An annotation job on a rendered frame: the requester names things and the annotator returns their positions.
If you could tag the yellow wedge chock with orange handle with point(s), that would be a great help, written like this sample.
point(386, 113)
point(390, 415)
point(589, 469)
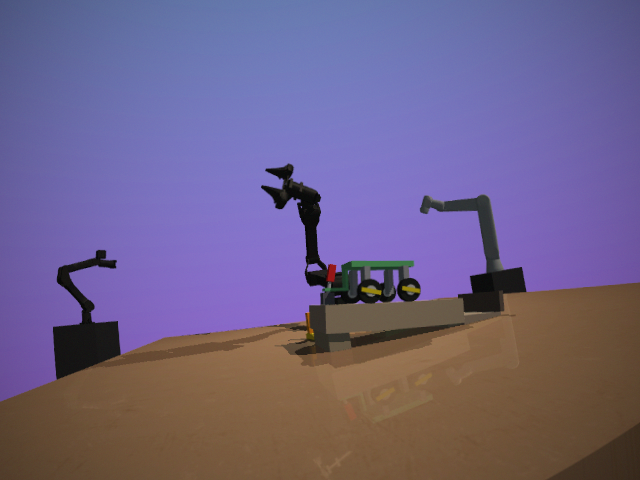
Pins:
point(309, 334)

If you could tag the red-headed pin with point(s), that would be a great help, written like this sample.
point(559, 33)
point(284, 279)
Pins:
point(330, 274)

